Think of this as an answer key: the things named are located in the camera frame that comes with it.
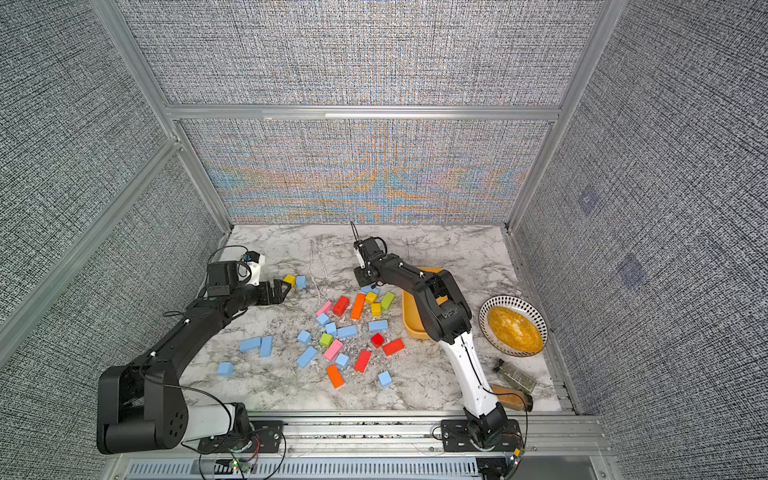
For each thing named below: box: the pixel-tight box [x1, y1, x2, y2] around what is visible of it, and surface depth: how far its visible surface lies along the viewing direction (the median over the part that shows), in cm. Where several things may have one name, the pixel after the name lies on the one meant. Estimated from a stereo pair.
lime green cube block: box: [319, 333, 333, 348], surface depth 89 cm
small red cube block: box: [371, 332, 385, 349], surface depth 91 cm
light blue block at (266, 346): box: [260, 336, 273, 357], surface depth 89 cm
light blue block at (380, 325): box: [368, 320, 389, 332], surface depth 95 cm
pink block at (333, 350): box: [323, 339, 344, 361], surface depth 89 cm
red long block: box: [354, 349, 372, 373], surface depth 88 cm
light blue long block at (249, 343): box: [240, 336, 261, 352], surface depth 90 cm
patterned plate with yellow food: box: [478, 295, 548, 357], surface depth 88 cm
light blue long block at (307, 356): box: [296, 346, 317, 368], surface depth 87 cm
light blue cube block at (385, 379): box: [378, 371, 392, 388], surface depth 83 cm
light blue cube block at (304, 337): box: [297, 330, 311, 345], surface depth 90 cm
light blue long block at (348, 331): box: [337, 325, 358, 338], surface depth 93 cm
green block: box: [381, 292, 395, 311], surface depth 99 cm
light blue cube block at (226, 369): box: [218, 362, 235, 377], surface depth 85 cm
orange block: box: [326, 364, 345, 389], surface depth 85 cm
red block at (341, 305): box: [333, 296, 350, 317], surface depth 97 cm
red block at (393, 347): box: [384, 338, 404, 356], surface depth 90 cm
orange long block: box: [350, 293, 367, 320], surface depth 99 cm
